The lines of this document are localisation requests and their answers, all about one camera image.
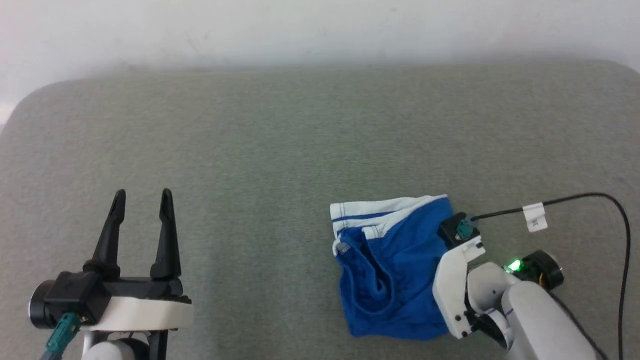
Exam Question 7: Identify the left black cable teal plug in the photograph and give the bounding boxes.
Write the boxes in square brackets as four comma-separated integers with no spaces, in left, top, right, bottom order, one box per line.
[40,312,82,360]

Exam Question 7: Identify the grey fabric sofa cushion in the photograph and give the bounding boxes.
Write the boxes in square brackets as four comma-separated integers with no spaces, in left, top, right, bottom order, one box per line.
[0,60,640,360]

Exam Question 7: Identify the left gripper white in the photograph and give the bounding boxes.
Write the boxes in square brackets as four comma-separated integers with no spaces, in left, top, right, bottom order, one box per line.
[82,188,194,333]

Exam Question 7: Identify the white cable label tag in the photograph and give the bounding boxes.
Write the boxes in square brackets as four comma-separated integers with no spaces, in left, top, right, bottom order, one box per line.
[522,202,549,233]

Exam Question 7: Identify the blue and white shorts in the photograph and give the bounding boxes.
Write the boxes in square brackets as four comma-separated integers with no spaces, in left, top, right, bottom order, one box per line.
[329,194,457,341]

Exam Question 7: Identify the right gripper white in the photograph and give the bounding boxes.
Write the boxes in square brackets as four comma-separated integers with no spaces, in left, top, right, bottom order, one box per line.
[432,239,486,340]

